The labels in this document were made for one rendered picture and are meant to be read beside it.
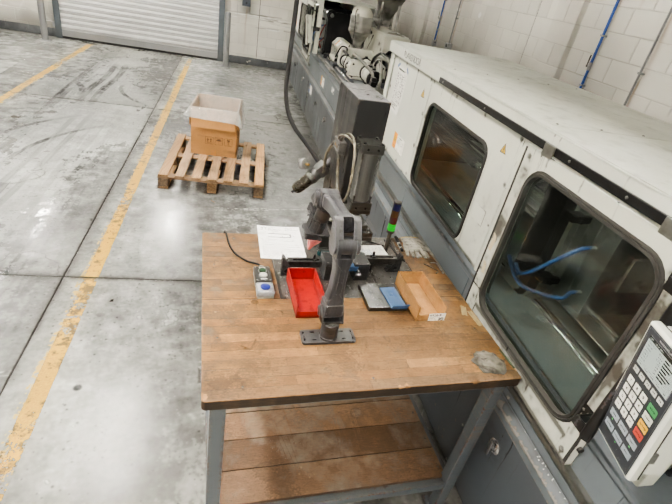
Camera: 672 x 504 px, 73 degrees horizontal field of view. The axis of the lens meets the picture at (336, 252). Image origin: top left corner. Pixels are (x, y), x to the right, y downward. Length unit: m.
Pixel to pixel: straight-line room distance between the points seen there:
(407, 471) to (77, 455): 1.48
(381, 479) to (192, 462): 0.87
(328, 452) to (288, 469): 0.20
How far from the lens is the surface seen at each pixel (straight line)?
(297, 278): 1.94
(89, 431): 2.59
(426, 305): 1.98
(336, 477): 2.16
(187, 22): 10.88
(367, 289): 1.94
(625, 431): 1.44
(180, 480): 2.38
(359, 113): 1.77
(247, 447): 2.20
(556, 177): 1.75
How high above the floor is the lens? 2.02
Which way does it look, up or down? 31 degrees down
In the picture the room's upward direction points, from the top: 12 degrees clockwise
